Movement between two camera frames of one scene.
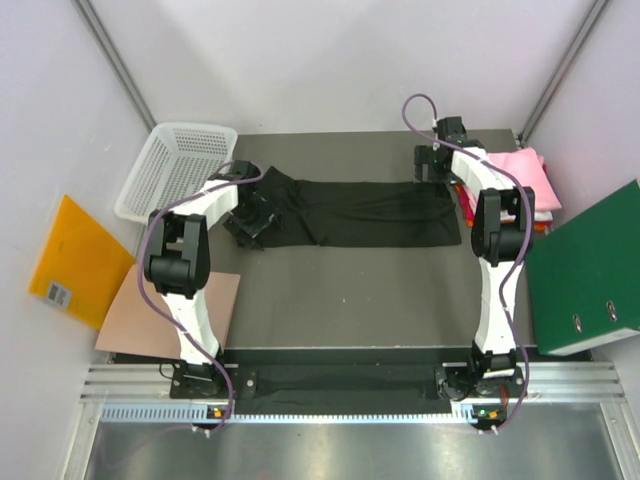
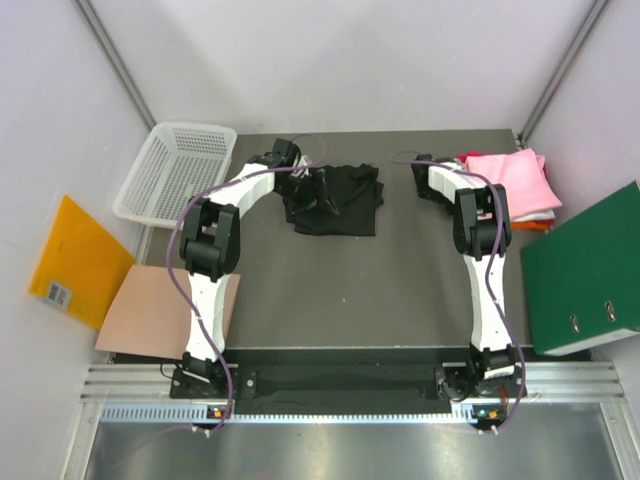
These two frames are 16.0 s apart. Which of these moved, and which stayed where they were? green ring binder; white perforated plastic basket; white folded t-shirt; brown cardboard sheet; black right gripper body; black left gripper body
Moved: black left gripper body; black right gripper body
Stayed: brown cardboard sheet; green ring binder; white perforated plastic basket; white folded t-shirt
